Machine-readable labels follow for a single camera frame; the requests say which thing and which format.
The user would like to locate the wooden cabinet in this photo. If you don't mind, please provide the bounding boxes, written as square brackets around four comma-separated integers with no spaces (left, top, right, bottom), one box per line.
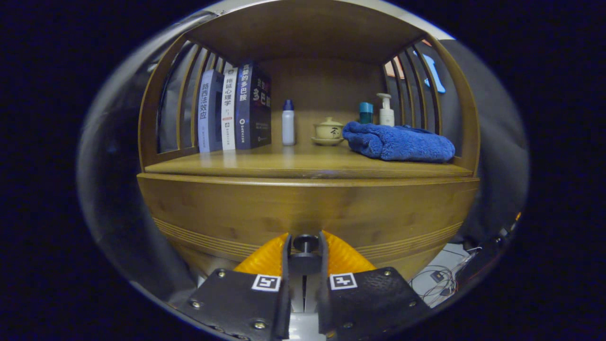
[136,9,481,285]

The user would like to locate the light blue book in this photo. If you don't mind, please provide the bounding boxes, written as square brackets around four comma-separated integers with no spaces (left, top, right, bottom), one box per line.
[197,70,224,153]

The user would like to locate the white bottle blue cap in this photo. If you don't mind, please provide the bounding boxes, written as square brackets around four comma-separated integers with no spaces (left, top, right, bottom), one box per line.
[282,99,295,146]

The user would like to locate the dark blue book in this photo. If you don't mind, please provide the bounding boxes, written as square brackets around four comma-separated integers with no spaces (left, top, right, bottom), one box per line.
[235,62,272,150]

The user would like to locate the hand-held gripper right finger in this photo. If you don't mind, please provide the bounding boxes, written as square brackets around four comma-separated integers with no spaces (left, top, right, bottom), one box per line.
[318,230,431,341]

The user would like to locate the white pump bottle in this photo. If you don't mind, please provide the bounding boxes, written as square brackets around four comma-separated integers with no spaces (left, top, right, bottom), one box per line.
[377,93,395,126]

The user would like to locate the beige lidded teacup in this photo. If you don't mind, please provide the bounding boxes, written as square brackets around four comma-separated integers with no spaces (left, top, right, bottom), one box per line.
[312,117,345,146]

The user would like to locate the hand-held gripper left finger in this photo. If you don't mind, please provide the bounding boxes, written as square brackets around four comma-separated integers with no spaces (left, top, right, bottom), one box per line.
[178,231,292,341]

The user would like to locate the blue towel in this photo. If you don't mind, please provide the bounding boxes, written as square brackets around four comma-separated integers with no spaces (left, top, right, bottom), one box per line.
[342,121,456,163]

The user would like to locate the white book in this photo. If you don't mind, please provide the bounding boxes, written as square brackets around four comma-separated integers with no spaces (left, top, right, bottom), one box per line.
[221,66,239,151]

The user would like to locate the dark equipment with orange part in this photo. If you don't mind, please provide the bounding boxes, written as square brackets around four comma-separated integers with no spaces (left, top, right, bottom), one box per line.
[492,211,522,247]

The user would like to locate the wooden drawer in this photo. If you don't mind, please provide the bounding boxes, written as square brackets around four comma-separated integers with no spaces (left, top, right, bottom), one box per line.
[136,173,480,285]

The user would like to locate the wooden countertop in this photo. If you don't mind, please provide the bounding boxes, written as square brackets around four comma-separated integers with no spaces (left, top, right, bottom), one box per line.
[144,142,474,179]

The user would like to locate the thin floor cables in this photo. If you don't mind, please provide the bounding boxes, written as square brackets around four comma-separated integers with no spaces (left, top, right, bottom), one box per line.
[410,246,481,304]

